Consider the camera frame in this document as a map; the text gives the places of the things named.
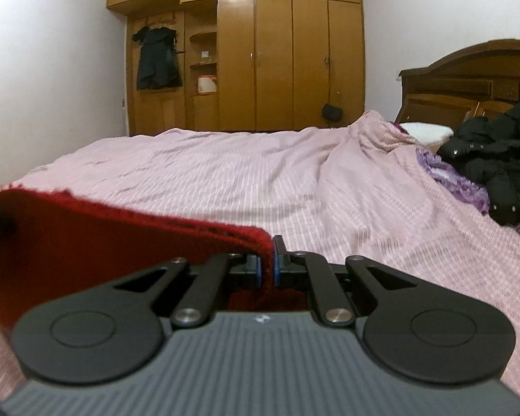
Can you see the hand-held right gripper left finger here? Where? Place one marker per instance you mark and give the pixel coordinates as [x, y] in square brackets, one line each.
[256, 271]

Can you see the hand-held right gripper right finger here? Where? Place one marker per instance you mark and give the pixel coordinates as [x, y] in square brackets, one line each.
[277, 271]

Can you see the red knit cardigan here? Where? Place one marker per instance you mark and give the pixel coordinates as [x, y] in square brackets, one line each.
[112, 247]

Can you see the pink ribbed blanket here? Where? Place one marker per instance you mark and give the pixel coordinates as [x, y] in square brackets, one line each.
[286, 182]

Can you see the small black bag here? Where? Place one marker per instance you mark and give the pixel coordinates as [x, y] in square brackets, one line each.
[332, 112]

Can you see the white container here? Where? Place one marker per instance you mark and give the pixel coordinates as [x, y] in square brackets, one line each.
[208, 85]

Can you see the purple lace cloth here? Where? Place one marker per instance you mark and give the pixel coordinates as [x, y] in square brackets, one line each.
[455, 177]

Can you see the white pillow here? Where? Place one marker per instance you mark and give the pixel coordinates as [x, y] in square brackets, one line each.
[429, 132]

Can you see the wooden wardrobe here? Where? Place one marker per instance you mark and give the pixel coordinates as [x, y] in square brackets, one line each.
[286, 52]

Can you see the hanging black garment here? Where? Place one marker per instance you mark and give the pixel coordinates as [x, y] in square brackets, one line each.
[158, 60]

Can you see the black padded jacket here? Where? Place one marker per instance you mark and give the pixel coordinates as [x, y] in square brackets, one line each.
[502, 156]

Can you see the wooden headboard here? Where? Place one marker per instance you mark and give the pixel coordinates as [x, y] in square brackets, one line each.
[450, 82]

